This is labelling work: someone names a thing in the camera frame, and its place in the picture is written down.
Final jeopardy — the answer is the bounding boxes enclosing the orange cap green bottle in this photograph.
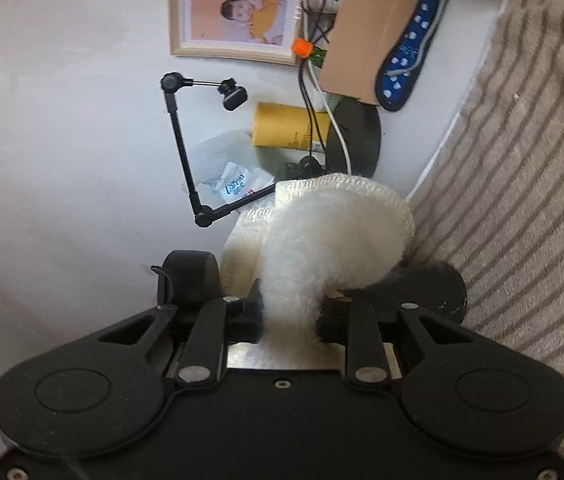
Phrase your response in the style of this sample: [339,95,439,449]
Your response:
[291,38,326,68]

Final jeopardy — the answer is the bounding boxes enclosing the white fluffy cloth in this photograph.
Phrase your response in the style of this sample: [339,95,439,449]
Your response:
[220,174,415,370]

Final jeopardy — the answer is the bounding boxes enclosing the blue white dotted case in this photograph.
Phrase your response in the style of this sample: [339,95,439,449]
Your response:
[375,0,448,112]

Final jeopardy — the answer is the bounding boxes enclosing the white tissue packet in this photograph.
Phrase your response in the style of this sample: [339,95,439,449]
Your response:
[187,130,275,204]

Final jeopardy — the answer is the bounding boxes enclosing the striped beige table mat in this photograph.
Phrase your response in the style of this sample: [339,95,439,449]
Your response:
[404,0,564,476]

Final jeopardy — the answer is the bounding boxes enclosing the long cardboard box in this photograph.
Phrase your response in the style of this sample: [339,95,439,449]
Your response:
[320,0,419,104]

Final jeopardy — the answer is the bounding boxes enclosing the wooden picture frame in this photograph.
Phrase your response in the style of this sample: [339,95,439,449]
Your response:
[169,0,301,65]

